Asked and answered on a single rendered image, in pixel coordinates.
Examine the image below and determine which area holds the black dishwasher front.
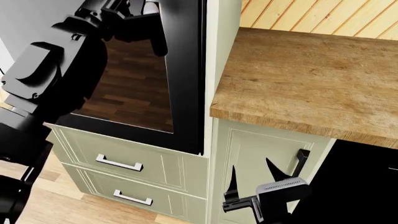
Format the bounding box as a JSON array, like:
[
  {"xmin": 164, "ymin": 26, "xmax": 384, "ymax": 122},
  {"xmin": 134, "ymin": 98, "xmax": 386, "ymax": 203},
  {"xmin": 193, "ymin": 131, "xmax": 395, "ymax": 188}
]
[{"xmin": 290, "ymin": 138, "xmax": 398, "ymax": 224}]

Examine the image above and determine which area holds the black cabinet door handle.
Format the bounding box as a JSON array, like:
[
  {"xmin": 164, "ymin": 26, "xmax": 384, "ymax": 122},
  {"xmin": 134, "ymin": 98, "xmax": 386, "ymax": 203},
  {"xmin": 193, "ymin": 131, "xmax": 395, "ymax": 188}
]
[{"xmin": 290, "ymin": 148, "xmax": 311, "ymax": 179}]

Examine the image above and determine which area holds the silver drawer handle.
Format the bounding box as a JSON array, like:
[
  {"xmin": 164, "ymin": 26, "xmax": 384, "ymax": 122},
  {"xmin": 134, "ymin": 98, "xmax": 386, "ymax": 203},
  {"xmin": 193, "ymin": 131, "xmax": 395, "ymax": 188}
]
[
  {"xmin": 113, "ymin": 189, "xmax": 154, "ymax": 207},
  {"xmin": 95, "ymin": 153, "xmax": 144, "ymax": 172}
]

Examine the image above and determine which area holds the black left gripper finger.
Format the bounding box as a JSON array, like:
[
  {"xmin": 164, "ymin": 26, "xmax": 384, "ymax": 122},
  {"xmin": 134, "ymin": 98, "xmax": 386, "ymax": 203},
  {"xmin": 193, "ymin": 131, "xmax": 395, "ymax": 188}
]
[
  {"xmin": 124, "ymin": 0, "xmax": 149, "ymax": 17},
  {"xmin": 112, "ymin": 13, "xmax": 169, "ymax": 57}
]

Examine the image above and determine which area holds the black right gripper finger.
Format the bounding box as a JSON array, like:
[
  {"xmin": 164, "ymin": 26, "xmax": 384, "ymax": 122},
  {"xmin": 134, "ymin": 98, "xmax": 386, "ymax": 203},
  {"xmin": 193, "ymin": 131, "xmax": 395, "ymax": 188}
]
[
  {"xmin": 223, "ymin": 164, "xmax": 241, "ymax": 203},
  {"xmin": 265, "ymin": 157, "xmax": 295, "ymax": 182}
]

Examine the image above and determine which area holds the sage green tall oven cabinet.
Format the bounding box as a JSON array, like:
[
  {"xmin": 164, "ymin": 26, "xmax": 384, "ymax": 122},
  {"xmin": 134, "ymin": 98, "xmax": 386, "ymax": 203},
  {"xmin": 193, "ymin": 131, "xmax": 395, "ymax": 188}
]
[{"xmin": 43, "ymin": 0, "xmax": 244, "ymax": 224}]

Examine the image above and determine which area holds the wooden countertop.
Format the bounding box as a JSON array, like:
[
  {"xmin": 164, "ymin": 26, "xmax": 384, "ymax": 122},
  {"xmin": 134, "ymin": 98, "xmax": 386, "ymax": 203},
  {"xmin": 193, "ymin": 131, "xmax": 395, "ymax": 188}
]
[{"xmin": 209, "ymin": 26, "xmax": 398, "ymax": 150}]

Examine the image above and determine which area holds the sage green drawer front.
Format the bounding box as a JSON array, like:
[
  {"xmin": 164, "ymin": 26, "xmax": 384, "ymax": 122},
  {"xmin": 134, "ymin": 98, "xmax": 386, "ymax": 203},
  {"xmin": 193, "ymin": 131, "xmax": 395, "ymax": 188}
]
[
  {"xmin": 51, "ymin": 123, "xmax": 210, "ymax": 199},
  {"xmin": 61, "ymin": 162, "xmax": 208, "ymax": 223}
]

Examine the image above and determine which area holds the sage green cabinet door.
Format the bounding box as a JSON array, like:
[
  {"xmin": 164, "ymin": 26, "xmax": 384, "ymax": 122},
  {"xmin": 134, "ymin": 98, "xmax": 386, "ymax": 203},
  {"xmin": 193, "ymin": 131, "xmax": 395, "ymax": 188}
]
[{"xmin": 216, "ymin": 118, "xmax": 333, "ymax": 224}]

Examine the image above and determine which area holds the black glass oven door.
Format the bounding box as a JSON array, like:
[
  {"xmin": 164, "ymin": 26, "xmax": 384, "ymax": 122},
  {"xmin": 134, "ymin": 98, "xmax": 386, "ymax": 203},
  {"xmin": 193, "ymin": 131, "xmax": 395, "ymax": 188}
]
[{"xmin": 55, "ymin": 0, "xmax": 208, "ymax": 155}]

